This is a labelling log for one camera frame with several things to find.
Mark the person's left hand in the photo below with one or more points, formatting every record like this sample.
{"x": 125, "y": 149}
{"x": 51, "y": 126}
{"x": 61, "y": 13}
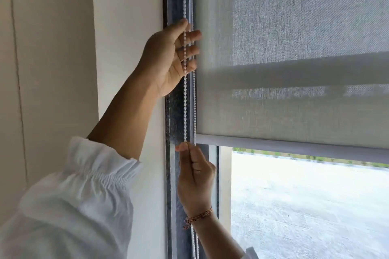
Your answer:
{"x": 162, "y": 55}

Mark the person's right hand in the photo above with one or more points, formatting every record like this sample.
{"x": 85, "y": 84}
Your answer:
{"x": 196, "y": 183}

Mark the person's left middle finger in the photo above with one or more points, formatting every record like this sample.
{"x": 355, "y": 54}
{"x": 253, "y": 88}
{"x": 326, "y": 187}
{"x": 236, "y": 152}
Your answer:
{"x": 192, "y": 51}

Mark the person's right thumb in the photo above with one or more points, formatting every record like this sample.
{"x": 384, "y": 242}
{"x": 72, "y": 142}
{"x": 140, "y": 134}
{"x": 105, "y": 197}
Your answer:
{"x": 182, "y": 155}

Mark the person's left thumb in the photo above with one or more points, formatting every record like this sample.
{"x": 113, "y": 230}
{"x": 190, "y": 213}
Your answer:
{"x": 177, "y": 26}

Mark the person's right forearm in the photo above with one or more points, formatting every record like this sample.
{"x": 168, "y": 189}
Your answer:
{"x": 217, "y": 237}

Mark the person's left forearm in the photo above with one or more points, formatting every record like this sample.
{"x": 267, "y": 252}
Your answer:
{"x": 124, "y": 113}

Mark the grey roller blind fabric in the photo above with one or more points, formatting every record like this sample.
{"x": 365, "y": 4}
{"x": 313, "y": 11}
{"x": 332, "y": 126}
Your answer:
{"x": 288, "y": 40}

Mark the white long-sleeved blouse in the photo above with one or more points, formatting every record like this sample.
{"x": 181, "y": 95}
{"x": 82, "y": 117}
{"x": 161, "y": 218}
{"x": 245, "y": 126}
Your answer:
{"x": 70, "y": 204}

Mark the window glass pane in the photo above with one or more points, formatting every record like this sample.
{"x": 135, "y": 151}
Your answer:
{"x": 310, "y": 210}

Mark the grey blind bottom rail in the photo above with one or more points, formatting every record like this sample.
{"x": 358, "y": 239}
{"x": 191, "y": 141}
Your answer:
{"x": 291, "y": 146}

